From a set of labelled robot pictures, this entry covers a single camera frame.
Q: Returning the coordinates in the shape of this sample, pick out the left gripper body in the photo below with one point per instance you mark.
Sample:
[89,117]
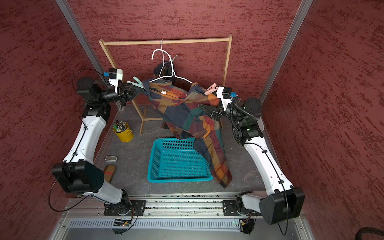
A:
[121,94]

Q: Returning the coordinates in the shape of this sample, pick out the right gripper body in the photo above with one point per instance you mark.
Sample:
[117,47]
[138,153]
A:
[221,111]

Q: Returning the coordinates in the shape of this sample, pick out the green clothespin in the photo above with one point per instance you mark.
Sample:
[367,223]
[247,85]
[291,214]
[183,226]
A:
[136,82]

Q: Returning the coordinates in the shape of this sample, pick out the pink clothespin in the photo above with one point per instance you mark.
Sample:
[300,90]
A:
[213,88]

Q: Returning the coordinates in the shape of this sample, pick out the plaid shirt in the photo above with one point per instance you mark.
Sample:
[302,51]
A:
[181,111]
[163,70]

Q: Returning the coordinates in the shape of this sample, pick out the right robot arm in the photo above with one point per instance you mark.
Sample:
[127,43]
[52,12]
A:
[281,201]

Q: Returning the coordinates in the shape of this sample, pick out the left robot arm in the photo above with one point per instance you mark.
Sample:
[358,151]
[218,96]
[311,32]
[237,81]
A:
[77,174]

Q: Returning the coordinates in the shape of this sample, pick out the yellow pen cup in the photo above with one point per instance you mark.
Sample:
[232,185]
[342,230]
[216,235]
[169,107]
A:
[123,131]

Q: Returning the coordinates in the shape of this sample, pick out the wooden clothes rack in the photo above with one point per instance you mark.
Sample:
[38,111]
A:
[104,45]

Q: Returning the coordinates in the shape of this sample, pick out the teal plastic basket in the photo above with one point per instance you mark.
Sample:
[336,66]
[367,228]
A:
[176,161]

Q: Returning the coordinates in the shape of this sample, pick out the small white box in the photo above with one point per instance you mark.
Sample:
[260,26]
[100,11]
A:
[111,159]

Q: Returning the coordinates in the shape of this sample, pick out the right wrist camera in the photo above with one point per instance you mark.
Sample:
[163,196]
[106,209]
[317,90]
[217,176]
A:
[226,95]

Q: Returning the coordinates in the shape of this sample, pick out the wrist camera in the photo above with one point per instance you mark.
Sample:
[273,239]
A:
[226,95]
[114,78]

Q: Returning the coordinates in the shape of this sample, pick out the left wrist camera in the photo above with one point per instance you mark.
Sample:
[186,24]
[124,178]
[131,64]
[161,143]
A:
[114,78]

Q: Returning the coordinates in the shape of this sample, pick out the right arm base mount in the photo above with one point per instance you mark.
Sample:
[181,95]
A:
[236,208]

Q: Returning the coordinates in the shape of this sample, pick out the aluminium rail frame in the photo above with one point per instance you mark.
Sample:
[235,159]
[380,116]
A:
[180,212]

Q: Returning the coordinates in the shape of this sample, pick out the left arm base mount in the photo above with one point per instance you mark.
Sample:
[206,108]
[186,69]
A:
[133,208]

